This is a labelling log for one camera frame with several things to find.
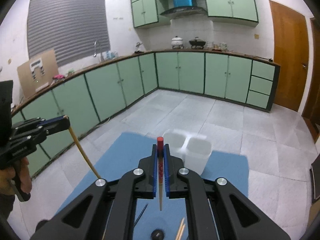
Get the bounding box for chrome kitchen faucet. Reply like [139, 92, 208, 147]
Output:
[93, 40, 104, 62]

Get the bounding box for black glass cabinet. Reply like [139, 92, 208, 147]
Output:
[310, 155, 320, 203]

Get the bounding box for white double utensil holder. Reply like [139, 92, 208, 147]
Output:
[163, 129, 212, 175]

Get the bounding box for person's left hand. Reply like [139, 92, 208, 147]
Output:
[0, 157, 33, 196]

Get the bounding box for red floral wooden chopstick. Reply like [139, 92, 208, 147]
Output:
[157, 137, 164, 211]

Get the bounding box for pink cloth on counter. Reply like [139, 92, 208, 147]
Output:
[53, 74, 65, 80]

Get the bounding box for plain wooden chopstick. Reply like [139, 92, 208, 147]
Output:
[68, 126, 101, 179]

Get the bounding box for grey window blind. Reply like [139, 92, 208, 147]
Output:
[27, 0, 111, 67]

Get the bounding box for brown wooden door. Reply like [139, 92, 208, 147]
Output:
[269, 1, 309, 111]

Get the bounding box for green lower kitchen cabinets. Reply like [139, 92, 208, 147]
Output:
[10, 49, 281, 178]

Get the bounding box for black plastic spoon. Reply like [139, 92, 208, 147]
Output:
[150, 229, 165, 240]

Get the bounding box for white cooking pot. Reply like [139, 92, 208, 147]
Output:
[171, 36, 184, 49]

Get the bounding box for black wok on stove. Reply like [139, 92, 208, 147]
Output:
[189, 37, 206, 49]

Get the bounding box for wooden board with scale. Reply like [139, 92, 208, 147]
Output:
[17, 49, 59, 98]

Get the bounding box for blue table cloth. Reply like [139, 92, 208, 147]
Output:
[55, 132, 250, 240]

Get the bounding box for open wooden doorway frame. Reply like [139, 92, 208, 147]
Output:
[302, 18, 319, 142]

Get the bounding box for dark blue chopstick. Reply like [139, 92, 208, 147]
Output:
[134, 203, 148, 227]

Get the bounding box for green upper wall cabinets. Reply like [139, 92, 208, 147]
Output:
[131, 0, 259, 28]

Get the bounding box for red patterned chopstick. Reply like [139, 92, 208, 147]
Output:
[177, 224, 185, 240]
[175, 218, 185, 240]

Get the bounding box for black range hood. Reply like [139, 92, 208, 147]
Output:
[161, 6, 208, 20]

